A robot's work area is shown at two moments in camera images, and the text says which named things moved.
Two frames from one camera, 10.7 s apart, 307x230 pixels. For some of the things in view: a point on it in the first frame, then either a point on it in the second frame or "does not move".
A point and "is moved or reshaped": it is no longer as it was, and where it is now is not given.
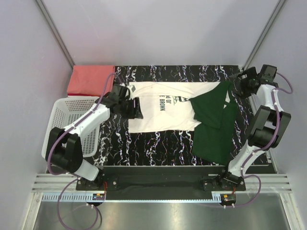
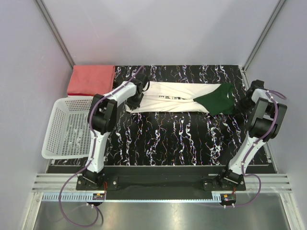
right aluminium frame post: [277, 10] does not move
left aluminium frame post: [50, 20] does not move
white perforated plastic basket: [65, 110] does not move
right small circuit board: [230, 198] does not move
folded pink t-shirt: [91, 80] does not move
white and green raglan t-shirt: [209, 108] is moved or reshaped
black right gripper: [250, 73] to [239, 109]
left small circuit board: [98, 197] does not move
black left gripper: [135, 112] to [134, 105]
